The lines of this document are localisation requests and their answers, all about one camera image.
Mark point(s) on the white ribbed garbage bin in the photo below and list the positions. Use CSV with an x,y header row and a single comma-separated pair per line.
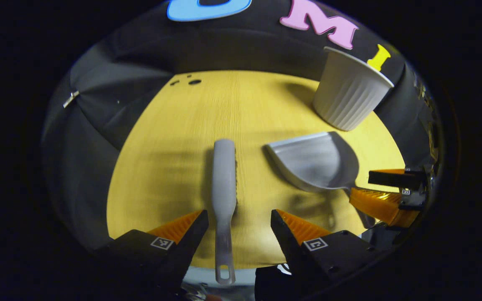
x,y
345,96

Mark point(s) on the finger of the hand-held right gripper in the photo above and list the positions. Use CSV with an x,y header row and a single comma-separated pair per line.
x,y
381,205
391,179

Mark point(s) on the wooden desktop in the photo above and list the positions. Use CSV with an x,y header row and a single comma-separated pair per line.
x,y
174,146

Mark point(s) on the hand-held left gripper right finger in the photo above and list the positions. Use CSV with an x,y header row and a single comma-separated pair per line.
x,y
289,246

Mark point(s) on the small grey broom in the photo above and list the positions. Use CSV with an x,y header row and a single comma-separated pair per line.
x,y
224,175

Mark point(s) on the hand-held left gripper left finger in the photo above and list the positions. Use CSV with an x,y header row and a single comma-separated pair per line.
x,y
186,246

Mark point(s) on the silver metal clip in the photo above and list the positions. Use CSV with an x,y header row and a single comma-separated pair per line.
x,y
71,99

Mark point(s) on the grey plastic dustpan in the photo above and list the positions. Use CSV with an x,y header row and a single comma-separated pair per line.
x,y
316,163

